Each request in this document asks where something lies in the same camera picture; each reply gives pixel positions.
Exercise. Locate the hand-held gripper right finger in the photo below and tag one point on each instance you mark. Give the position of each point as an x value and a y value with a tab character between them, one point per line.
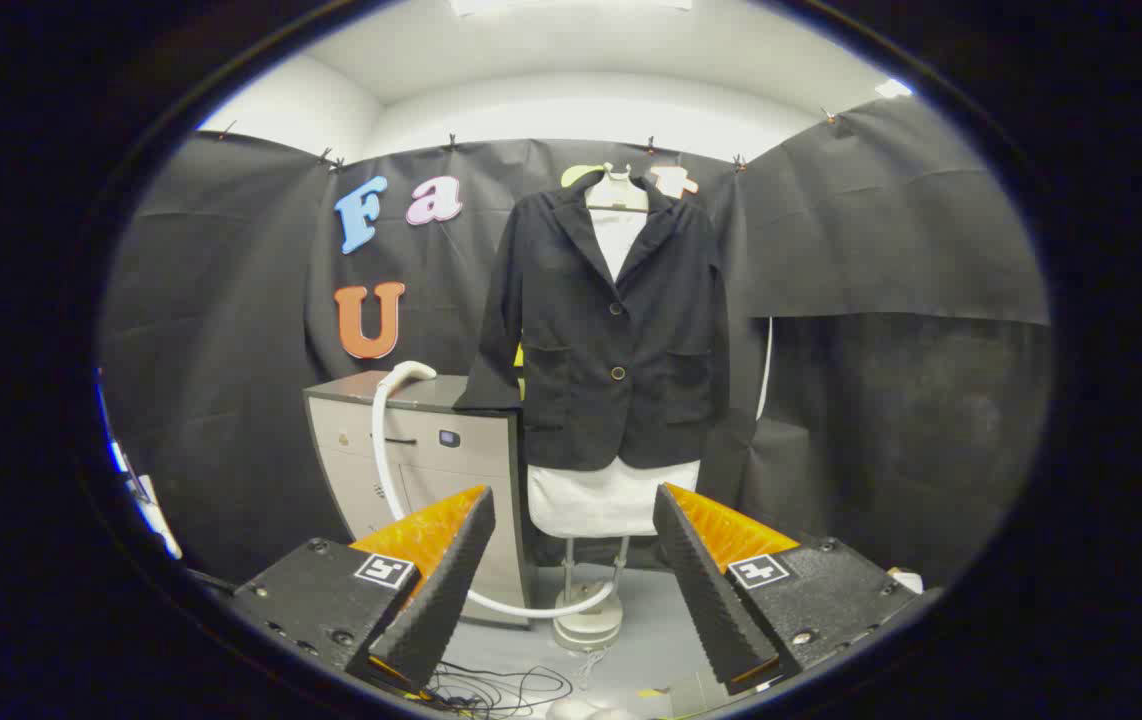
706	590

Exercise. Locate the black jacket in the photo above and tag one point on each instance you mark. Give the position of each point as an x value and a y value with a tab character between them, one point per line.
621	340

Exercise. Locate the white garment steamer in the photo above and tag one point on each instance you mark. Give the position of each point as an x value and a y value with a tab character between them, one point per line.
379	450

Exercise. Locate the black backdrop cloth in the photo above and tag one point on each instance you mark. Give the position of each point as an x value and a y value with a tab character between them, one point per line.
231	350

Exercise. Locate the white mannequin torso with stand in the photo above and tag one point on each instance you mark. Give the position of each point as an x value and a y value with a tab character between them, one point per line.
611	500

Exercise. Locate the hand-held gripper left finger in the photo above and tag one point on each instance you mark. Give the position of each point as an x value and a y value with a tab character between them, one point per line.
436	600

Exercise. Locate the grey cabinet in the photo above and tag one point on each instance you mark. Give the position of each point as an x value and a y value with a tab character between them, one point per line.
451	465

